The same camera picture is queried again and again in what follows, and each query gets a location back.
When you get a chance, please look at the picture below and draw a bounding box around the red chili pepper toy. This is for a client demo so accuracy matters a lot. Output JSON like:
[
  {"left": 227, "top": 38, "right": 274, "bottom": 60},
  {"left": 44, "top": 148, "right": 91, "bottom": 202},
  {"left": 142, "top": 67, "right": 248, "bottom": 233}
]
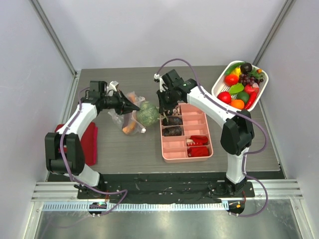
[{"left": 244, "top": 91, "right": 258, "bottom": 110}]

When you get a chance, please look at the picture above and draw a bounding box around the clear pink zip bag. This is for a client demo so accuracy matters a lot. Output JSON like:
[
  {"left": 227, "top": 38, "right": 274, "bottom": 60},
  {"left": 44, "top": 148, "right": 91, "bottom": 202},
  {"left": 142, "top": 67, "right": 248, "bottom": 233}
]
[{"left": 108, "top": 92, "right": 147, "bottom": 135}]

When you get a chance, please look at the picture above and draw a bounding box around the dark avocado toy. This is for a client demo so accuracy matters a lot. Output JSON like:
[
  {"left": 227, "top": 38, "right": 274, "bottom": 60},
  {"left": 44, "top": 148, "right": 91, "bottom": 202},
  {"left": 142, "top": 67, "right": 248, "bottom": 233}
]
[{"left": 240, "top": 62, "right": 253, "bottom": 74}]

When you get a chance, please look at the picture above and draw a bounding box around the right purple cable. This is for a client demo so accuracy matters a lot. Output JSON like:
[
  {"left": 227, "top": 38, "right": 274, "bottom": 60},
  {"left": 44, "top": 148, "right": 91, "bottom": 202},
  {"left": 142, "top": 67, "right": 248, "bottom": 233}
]
[{"left": 158, "top": 58, "right": 269, "bottom": 218}]

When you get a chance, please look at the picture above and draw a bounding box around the dark rolled sock middle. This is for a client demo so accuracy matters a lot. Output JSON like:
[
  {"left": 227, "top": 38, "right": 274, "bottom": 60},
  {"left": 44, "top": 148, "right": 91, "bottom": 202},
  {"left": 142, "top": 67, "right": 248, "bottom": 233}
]
[{"left": 162, "top": 117, "right": 183, "bottom": 126}]

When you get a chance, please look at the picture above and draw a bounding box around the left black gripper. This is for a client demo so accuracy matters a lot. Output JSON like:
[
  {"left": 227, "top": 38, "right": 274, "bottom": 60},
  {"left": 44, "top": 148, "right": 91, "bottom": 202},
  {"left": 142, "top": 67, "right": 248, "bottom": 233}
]
[{"left": 101, "top": 90, "right": 140, "bottom": 116}]

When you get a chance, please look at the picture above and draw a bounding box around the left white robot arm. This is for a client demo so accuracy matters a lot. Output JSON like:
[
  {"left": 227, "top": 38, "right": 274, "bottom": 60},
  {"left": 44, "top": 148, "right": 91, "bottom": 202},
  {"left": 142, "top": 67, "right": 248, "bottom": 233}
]
[{"left": 45, "top": 81, "right": 139, "bottom": 199}]

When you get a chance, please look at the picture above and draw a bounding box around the white fruit basket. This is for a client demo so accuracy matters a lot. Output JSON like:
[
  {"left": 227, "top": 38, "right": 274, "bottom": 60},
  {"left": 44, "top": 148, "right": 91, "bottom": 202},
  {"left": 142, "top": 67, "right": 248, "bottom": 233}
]
[{"left": 211, "top": 60, "right": 269, "bottom": 111}]

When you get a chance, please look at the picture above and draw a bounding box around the orange tangerine toy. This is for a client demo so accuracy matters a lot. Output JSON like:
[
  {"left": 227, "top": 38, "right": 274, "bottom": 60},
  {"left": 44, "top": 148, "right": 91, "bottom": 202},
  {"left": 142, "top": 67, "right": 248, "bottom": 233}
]
[{"left": 230, "top": 99, "right": 245, "bottom": 110}]

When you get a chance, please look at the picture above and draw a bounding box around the floral dark rolled sock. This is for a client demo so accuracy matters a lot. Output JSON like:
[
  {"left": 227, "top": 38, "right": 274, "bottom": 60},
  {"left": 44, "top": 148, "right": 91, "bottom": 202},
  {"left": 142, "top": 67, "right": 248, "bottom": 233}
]
[{"left": 171, "top": 107, "right": 181, "bottom": 116}]

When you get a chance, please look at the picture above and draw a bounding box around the green lime toy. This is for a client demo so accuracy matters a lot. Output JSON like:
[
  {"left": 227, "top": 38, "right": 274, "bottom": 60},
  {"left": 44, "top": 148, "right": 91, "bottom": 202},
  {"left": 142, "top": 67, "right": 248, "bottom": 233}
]
[{"left": 236, "top": 91, "right": 250, "bottom": 104}]

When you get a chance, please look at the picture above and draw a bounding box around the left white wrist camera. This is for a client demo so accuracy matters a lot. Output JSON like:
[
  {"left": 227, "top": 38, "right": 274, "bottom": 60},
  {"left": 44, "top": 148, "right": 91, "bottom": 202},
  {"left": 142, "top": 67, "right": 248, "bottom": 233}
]
[{"left": 107, "top": 81, "right": 119, "bottom": 94}]

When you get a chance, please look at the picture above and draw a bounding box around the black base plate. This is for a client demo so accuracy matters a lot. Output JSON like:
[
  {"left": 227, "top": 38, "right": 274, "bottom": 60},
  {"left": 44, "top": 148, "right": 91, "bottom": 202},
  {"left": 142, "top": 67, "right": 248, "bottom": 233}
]
[{"left": 47, "top": 173, "right": 255, "bottom": 204}]

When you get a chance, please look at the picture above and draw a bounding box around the red tomato toy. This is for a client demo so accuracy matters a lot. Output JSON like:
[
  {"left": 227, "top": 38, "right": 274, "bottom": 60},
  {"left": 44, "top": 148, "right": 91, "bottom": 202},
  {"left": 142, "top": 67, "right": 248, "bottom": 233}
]
[{"left": 224, "top": 74, "right": 239, "bottom": 87}]

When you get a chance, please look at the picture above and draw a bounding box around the red white rolled sock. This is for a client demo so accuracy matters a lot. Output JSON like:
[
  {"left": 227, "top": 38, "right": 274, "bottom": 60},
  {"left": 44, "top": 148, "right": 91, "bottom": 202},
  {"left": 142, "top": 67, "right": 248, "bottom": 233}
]
[{"left": 186, "top": 135, "right": 209, "bottom": 146}]

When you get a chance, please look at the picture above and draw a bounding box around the purple grapes toy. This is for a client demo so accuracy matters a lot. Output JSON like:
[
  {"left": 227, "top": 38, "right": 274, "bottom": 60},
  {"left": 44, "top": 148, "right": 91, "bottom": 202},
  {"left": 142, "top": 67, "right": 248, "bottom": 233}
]
[{"left": 238, "top": 74, "right": 264, "bottom": 86}]

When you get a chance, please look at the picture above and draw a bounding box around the orange papaya slice toy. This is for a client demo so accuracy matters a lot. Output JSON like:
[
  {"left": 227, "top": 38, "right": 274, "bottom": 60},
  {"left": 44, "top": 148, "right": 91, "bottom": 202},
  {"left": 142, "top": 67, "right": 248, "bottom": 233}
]
[{"left": 122, "top": 93, "right": 136, "bottom": 135}]

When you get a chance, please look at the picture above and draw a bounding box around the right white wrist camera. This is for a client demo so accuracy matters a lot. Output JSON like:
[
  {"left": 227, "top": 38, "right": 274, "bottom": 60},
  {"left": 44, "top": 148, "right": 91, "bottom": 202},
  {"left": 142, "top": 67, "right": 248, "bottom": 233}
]
[{"left": 154, "top": 74, "right": 166, "bottom": 92}]

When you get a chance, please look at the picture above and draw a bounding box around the dark rolled sock lower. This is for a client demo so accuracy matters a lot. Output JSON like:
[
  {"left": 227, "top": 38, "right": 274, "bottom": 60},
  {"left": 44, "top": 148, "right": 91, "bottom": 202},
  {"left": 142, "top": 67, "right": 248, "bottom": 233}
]
[{"left": 162, "top": 126, "right": 182, "bottom": 136}]

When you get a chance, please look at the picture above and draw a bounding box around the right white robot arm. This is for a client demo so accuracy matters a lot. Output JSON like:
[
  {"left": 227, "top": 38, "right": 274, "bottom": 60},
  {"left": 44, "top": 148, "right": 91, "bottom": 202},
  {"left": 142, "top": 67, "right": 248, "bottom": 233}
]
[{"left": 154, "top": 70, "right": 254, "bottom": 197}]

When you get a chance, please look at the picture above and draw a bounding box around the green leaf toy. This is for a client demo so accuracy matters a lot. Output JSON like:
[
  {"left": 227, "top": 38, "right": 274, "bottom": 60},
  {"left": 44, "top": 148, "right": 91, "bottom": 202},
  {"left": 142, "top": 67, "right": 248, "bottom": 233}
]
[{"left": 229, "top": 83, "right": 244, "bottom": 95}]

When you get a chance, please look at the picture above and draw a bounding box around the green chili pepper toy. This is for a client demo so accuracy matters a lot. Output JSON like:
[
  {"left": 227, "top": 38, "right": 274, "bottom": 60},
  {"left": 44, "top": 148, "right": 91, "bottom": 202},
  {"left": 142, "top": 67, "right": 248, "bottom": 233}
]
[{"left": 224, "top": 62, "right": 245, "bottom": 75}]

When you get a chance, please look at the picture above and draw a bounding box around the yellow pepper toy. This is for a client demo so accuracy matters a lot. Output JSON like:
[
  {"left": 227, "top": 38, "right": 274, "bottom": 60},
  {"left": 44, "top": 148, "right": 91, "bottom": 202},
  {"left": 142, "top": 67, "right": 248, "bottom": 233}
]
[{"left": 231, "top": 67, "right": 241, "bottom": 77}]

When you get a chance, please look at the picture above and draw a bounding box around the pink red apple toy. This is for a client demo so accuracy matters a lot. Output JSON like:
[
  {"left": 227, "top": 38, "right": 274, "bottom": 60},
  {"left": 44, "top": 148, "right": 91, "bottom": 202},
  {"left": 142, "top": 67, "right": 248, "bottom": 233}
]
[{"left": 244, "top": 83, "right": 259, "bottom": 95}]

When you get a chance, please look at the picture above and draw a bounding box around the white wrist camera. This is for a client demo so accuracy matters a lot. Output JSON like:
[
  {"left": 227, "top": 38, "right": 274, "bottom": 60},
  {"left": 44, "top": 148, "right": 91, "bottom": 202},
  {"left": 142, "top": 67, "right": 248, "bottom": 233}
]
[
  {"left": 154, "top": 74, "right": 166, "bottom": 92},
  {"left": 107, "top": 81, "right": 119, "bottom": 94}
]

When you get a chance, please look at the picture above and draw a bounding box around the red folded cloth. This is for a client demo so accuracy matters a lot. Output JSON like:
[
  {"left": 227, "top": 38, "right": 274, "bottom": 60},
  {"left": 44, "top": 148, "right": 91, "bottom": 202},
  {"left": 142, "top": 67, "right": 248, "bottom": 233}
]
[{"left": 63, "top": 122, "right": 98, "bottom": 171}]

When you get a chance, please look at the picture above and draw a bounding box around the pink compartment tray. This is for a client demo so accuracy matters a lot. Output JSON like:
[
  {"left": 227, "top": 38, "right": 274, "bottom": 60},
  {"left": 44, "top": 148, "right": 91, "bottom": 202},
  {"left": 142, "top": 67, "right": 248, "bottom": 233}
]
[{"left": 160, "top": 103, "right": 213, "bottom": 163}]

